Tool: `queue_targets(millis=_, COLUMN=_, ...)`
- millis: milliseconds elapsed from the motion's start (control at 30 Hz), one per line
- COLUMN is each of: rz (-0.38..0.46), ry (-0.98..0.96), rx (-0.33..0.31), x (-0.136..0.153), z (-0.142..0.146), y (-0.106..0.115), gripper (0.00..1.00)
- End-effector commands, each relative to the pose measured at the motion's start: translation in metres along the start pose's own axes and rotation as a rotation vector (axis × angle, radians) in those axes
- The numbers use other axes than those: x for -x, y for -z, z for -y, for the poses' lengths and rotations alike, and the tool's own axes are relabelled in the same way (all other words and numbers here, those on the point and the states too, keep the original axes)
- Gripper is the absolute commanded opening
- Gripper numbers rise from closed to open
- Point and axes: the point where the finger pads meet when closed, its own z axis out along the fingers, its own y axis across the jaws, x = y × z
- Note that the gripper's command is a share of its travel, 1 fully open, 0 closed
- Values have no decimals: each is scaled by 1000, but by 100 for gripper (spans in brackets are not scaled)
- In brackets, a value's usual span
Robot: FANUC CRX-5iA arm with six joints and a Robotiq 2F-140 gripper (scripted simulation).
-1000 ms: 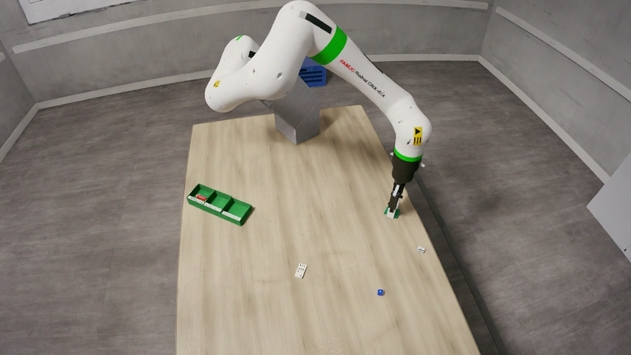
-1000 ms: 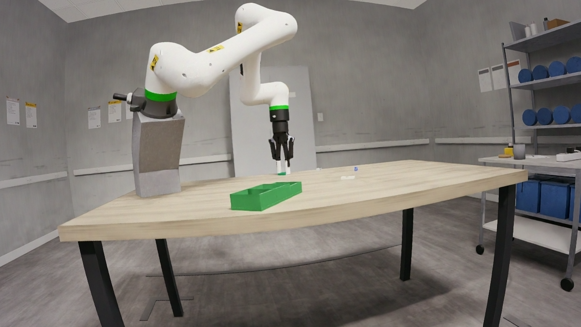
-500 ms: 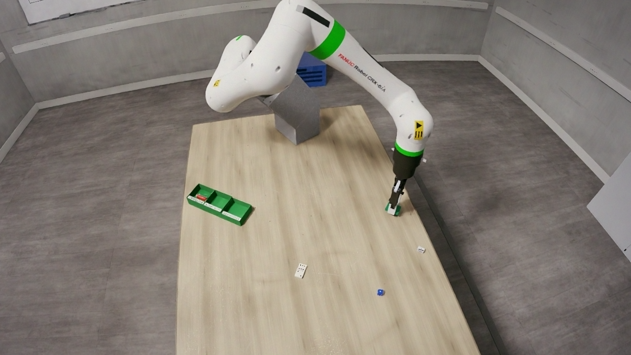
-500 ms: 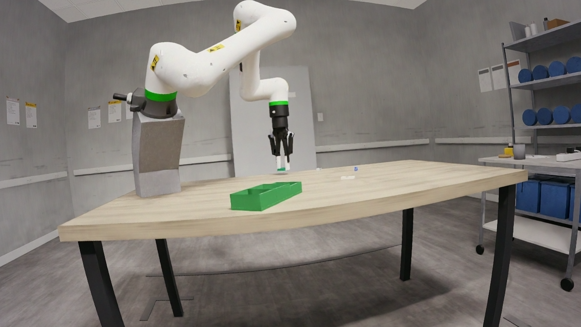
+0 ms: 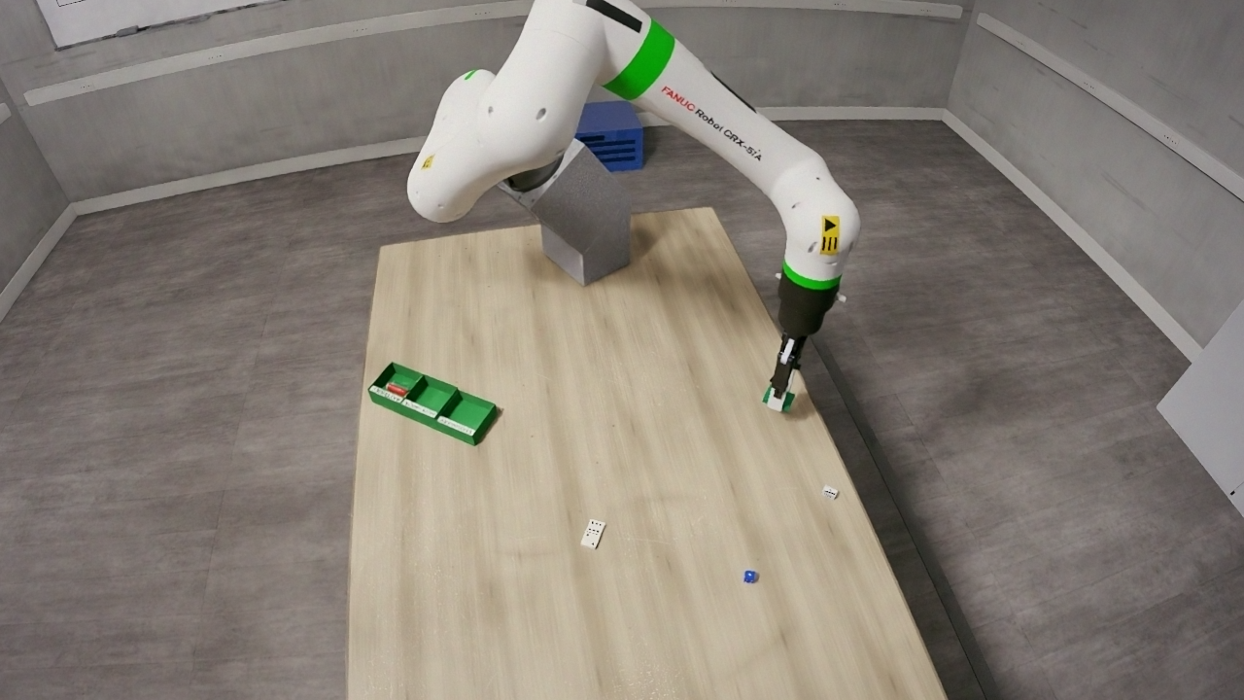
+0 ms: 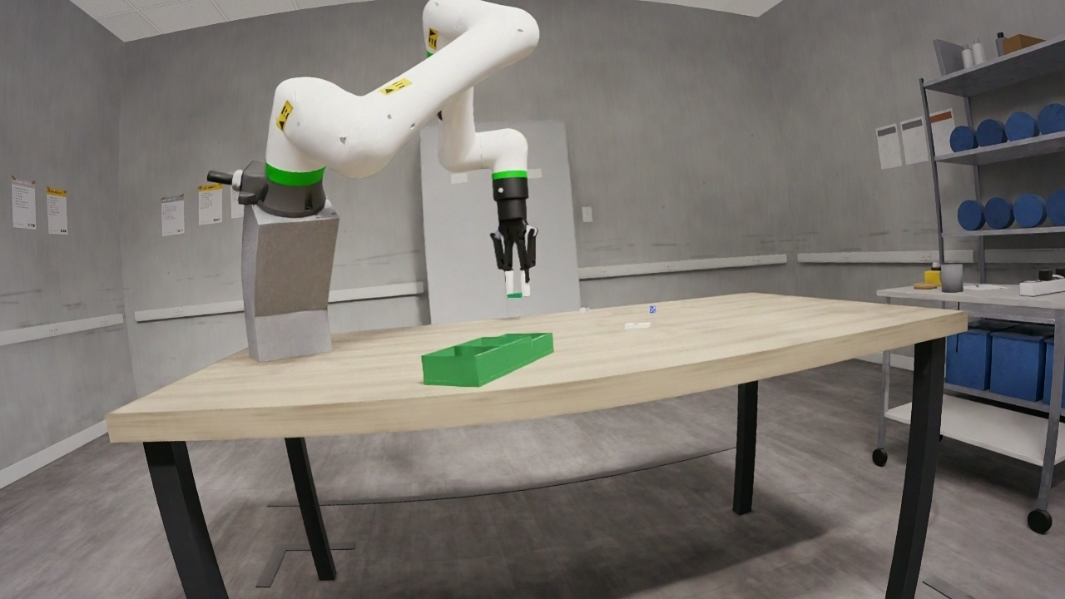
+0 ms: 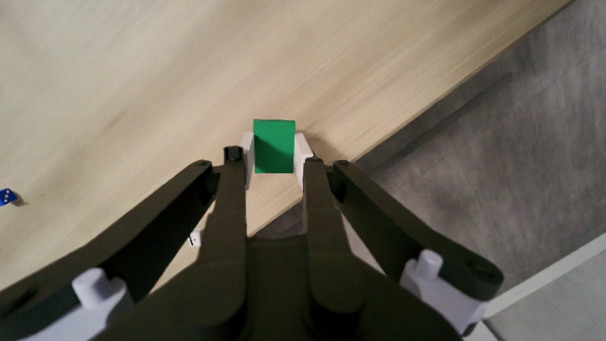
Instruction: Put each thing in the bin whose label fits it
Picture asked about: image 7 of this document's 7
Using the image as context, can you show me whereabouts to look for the blue die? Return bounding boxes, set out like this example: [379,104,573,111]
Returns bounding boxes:
[0,188,17,206]

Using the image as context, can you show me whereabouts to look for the green rectangular block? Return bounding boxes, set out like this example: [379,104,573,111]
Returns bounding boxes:
[253,119,295,173]

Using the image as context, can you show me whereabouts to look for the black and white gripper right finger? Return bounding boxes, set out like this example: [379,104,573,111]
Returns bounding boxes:
[294,133,504,337]

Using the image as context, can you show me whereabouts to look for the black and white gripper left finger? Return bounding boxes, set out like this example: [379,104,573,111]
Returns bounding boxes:
[0,132,255,341]

